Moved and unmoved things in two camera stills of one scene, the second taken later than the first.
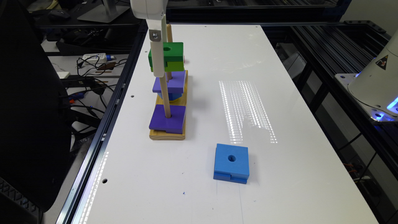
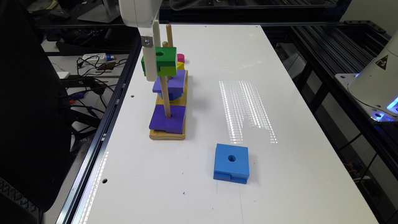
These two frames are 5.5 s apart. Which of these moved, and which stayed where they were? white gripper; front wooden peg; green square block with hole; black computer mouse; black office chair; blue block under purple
Moved: white gripper; green square block with hole
Stayed: black office chair; black computer mouse; front wooden peg; blue block under purple
